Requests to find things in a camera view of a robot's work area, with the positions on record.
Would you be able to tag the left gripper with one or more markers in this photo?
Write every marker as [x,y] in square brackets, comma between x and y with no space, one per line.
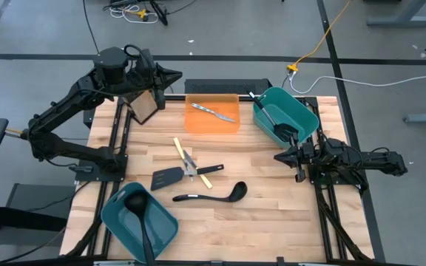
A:
[150,74]

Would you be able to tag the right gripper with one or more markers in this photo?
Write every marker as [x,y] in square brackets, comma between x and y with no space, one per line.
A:
[299,157]

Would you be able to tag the large black ladle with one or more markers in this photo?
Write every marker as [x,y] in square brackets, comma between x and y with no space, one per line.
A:
[136,203]

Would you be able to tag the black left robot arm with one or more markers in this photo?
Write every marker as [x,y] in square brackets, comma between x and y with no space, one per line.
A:
[72,149]

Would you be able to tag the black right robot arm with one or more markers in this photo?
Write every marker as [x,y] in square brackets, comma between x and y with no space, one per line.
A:
[364,159]

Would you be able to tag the light teal plastic bin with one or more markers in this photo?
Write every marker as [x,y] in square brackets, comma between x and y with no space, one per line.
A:
[290,111]

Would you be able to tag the small black ladle white label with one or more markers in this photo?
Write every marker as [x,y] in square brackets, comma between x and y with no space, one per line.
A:
[239,191]

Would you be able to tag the black perforated metal box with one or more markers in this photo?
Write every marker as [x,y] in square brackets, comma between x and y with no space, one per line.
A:
[228,86]

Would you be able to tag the orange translucent plastic tray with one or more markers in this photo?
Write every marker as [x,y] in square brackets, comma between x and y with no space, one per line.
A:
[213,125]

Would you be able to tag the black side panel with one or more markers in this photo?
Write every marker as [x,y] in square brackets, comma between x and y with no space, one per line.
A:
[88,120]

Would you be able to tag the dark teal plastic bin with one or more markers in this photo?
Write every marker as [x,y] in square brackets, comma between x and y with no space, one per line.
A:
[161,225]

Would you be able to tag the grey desk leg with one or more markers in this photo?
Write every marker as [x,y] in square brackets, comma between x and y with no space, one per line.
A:
[401,21]

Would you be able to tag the black cart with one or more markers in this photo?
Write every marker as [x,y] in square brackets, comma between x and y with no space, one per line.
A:
[13,218]

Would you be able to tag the black aluminium rig frame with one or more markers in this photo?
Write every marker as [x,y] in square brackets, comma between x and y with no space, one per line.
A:
[172,98]

